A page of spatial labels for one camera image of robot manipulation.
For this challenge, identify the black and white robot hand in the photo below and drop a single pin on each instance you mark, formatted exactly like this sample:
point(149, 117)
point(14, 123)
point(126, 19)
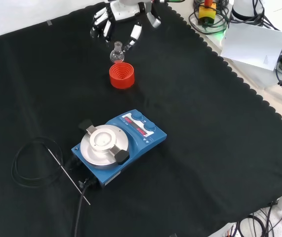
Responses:
point(124, 11)

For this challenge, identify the clear round-bottom glass flask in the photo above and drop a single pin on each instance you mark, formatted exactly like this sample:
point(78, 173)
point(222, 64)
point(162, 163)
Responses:
point(117, 56)

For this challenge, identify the orange ribbed flask holder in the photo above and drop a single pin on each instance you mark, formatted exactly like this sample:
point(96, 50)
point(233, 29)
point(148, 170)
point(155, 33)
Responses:
point(121, 75)

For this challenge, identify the blue heater with steel plate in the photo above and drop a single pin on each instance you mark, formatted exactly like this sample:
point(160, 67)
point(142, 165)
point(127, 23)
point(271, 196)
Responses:
point(121, 143)

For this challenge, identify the grey tape strip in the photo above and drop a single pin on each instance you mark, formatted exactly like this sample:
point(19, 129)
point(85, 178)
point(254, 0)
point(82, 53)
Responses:
point(49, 22)

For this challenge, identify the yellow stop button box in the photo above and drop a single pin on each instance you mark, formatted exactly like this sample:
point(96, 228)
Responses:
point(207, 12)

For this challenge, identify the black scalloped bench cloth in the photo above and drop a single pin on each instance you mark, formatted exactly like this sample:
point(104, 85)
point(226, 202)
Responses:
point(135, 128)

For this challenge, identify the pale paper board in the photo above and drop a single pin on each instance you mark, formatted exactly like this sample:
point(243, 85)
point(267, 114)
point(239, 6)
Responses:
point(253, 47)

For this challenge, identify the thin steel temperature probe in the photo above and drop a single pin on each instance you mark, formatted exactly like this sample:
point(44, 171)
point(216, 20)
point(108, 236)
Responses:
point(69, 175)

